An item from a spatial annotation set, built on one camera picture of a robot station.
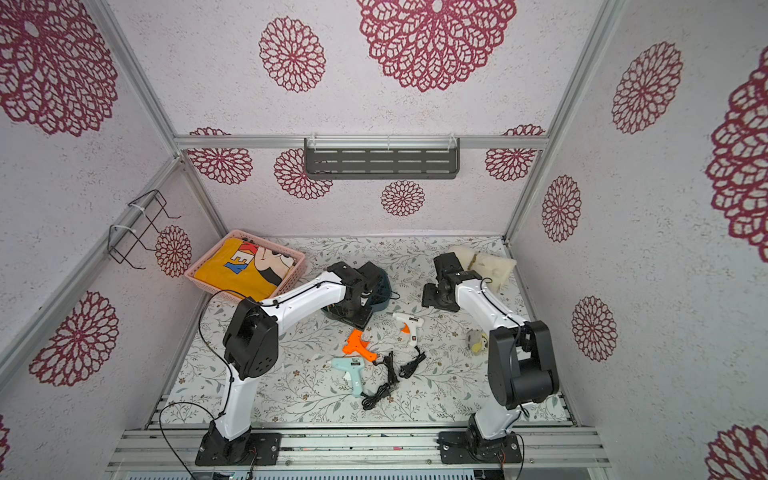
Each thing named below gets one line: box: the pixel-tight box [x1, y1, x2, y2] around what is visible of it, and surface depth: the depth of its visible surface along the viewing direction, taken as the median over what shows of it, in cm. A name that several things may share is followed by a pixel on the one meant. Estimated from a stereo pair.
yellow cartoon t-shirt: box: [194, 238, 295, 302], surface depth 105 cm
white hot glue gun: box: [392, 312, 424, 347], surface depth 97 cm
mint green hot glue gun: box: [332, 357, 365, 398], surface depth 87 cm
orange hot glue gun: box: [342, 329, 378, 362], surface depth 92 cm
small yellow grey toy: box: [466, 329, 488, 355], surface depth 89 cm
